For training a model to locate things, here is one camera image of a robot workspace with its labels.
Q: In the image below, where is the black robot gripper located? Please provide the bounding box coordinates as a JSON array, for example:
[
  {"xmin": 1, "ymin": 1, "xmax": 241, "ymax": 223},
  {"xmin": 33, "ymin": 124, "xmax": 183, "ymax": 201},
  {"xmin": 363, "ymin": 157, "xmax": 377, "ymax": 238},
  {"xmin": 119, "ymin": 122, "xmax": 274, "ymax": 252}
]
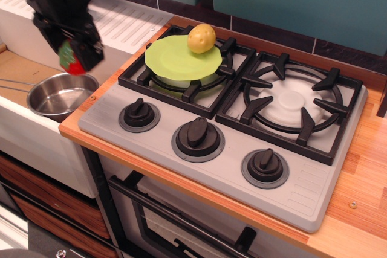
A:
[{"xmin": 27, "ymin": 0, "xmax": 104, "ymax": 72}]

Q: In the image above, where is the red toy strawberry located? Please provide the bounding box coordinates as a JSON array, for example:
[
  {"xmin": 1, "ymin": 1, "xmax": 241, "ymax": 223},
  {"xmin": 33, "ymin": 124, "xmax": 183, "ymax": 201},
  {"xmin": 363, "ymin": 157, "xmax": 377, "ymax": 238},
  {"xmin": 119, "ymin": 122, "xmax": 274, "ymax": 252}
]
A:
[{"xmin": 58, "ymin": 40, "xmax": 85, "ymax": 76}]

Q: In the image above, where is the yellow toy potato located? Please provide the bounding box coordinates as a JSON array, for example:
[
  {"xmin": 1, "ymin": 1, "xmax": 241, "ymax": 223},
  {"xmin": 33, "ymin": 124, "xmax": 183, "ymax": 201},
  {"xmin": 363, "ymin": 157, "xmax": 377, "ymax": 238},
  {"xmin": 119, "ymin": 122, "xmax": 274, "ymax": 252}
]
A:
[{"xmin": 187, "ymin": 24, "xmax": 216, "ymax": 54}]

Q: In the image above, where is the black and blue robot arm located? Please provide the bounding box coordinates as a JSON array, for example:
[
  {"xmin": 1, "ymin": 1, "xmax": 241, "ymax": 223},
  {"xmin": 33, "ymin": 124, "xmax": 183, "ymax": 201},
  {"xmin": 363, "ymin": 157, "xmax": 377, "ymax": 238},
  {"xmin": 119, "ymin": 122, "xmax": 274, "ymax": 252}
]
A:
[{"xmin": 27, "ymin": 0, "xmax": 104, "ymax": 76}]

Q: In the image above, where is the small stainless steel pan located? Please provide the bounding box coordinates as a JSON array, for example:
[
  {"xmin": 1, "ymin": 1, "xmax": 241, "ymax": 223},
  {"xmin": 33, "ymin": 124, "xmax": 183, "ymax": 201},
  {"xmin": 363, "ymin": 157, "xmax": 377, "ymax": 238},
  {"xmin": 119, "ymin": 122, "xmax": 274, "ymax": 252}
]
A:
[{"xmin": 1, "ymin": 73, "xmax": 99, "ymax": 123}]

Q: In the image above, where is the light green plastic plate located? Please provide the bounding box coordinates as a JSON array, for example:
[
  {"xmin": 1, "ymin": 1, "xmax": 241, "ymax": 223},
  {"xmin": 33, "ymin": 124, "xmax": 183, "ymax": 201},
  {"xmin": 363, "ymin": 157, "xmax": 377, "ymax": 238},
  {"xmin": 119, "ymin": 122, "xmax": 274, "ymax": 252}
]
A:
[{"xmin": 145, "ymin": 35, "xmax": 223, "ymax": 81}]

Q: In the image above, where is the black left stove knob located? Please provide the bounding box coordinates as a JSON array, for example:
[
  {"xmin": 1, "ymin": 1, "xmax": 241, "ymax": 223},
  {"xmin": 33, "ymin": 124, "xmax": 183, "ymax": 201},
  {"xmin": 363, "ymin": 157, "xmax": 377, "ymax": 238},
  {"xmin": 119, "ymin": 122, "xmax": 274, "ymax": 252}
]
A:
[{"xmin": 119, "ymin": 98, "xmax": 161, "ymax": 133}]

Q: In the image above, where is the black stove knob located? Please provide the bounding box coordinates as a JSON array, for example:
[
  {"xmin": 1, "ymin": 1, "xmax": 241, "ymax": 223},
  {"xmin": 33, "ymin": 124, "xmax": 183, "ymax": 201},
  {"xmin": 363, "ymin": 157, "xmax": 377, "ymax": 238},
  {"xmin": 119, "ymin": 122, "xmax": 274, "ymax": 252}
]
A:
[
  {"xmin": 171, "ymin": 117, "xmax": 226, "ymax": 163},
  {"xmin": 241, "ymin": 148, "xmax": 290, "ymax": 190},
  {"xmin": 119, "ymin": 98, "xmax": 161, "ymax": 133}
]

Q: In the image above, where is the white left burner cap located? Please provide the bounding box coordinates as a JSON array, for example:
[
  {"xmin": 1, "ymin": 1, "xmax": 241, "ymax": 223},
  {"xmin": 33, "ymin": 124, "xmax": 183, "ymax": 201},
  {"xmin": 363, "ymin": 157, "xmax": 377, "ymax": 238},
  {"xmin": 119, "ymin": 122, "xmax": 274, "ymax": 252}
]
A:
[{"xmin": 156, "ymin": 74, "xmax": 219, "ymax": 88}]

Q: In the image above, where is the white burner cap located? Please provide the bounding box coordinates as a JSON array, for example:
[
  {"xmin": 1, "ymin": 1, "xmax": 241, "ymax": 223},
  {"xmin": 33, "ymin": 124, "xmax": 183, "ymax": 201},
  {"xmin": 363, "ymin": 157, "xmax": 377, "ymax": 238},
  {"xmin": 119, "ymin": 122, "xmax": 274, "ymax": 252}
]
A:
[
  {"xmin": 156, "ymin": 74, "xmax": 219, "ymax": 88},
  {"xmin": 250, "ymin": 71, "xmax": 335, "ymax": 128}
]

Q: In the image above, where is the black left burner grate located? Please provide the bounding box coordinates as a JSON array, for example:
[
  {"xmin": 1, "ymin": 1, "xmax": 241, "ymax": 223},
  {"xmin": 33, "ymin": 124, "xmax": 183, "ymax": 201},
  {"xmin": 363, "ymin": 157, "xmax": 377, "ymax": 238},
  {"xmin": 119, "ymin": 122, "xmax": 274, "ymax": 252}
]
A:
[{"xmin": 118, "ymin": 25, "xmax": 257, "ymax": 118}]

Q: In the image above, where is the black burner grate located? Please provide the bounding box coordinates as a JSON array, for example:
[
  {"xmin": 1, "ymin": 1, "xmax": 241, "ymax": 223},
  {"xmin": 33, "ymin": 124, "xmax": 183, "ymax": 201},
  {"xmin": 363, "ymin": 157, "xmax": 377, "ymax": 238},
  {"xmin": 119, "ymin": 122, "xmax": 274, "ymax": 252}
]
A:
[
  {"xmin": 216, "ymin": 51, "xmax": 368, "ymax": 166},
  {"xmin": 118, "ymin": 25, "xmax": 257, "ymax": 118}
]

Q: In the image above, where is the upper wooden drawer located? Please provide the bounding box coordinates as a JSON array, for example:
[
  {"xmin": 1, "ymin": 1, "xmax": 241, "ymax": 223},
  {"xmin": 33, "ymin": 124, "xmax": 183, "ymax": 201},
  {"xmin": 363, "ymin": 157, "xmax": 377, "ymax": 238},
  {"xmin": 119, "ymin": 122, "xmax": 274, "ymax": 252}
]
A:
[{"xmin": 1, "ymin": 152, "xmax": 105, "ymax": 231}]

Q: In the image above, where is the wooden drawer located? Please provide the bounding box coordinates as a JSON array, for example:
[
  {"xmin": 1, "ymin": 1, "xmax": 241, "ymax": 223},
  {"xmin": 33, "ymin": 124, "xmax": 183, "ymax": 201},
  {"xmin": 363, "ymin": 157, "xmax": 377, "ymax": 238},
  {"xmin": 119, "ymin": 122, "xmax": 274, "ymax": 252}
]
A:
[
  {"xmin": 1, "ymin": 152, "xmax": 105, "ymax": 231},
  {"xmin": 11, "ymin": 193, "xmax": 118, "ymax": 258}
]

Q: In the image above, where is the black middle stove knob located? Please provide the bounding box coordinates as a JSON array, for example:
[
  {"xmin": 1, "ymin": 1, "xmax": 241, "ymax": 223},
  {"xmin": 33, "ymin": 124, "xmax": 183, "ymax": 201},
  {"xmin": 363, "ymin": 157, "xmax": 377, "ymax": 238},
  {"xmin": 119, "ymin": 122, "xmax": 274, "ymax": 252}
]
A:
[{"xmin": 171, "ymin": 117, "xmax": 226, "ymax": 163}]

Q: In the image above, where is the toy oven door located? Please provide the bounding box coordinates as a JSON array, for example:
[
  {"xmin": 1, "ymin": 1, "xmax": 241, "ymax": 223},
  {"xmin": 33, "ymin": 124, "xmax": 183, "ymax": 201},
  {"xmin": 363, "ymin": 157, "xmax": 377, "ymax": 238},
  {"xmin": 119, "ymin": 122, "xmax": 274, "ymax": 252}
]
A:
[{"xmin": 100, "ymin": 156, "xmax": 313, "ymax": 257}]

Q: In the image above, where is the lower wooden drawer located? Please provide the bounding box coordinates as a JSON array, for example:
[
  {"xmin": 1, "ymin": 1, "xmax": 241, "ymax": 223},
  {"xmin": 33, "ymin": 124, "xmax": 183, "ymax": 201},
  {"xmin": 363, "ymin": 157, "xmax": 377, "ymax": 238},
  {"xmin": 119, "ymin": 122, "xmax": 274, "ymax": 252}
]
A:
[{"xmin": 11, "ymin": 193, "xmax": 118, "ymax": 258}]

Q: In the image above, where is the grey toy stovetop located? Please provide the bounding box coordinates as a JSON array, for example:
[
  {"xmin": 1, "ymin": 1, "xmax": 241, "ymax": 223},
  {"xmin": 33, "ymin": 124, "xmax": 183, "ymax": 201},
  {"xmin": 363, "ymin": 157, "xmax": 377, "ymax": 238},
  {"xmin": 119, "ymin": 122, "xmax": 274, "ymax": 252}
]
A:
[{"xmin": 77, "ymin": 24, "xmax": 369, "ymax": 234}]

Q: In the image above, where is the white right burner cap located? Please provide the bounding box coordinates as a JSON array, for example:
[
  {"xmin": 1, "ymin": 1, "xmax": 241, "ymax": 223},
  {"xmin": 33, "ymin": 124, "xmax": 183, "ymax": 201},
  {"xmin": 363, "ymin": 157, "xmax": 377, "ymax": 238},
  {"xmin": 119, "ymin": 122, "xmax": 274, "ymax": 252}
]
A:
[{"xmin": 250, "ymin": 71, "xmax": 335, "ymax": 128}]

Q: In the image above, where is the black right stove knob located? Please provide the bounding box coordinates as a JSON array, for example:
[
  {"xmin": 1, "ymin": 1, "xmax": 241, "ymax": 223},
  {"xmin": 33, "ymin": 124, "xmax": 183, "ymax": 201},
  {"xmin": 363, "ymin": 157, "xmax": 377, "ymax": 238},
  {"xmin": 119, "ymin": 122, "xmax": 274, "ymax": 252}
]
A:
[{"xmin": 241, "ymin": 148, "xmax": 290, "ymax": 190}]

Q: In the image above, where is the black right burner grate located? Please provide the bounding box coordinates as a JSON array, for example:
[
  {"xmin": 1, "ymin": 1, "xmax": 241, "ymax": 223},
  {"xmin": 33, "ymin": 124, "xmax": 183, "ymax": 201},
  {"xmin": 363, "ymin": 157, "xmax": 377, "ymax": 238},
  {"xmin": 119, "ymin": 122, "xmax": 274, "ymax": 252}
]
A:
[{"xmin": 216, "ymin": 51, "xmax": 368, "ymax": 166}]

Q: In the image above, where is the black oven door handle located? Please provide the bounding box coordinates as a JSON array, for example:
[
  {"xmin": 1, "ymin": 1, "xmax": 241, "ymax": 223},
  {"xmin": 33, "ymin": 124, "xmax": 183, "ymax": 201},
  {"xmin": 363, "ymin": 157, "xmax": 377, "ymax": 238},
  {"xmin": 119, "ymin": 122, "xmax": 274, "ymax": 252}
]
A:
[{"xmin": 108, "ymin": 176, "xmax": 256, "ymax": 257}]

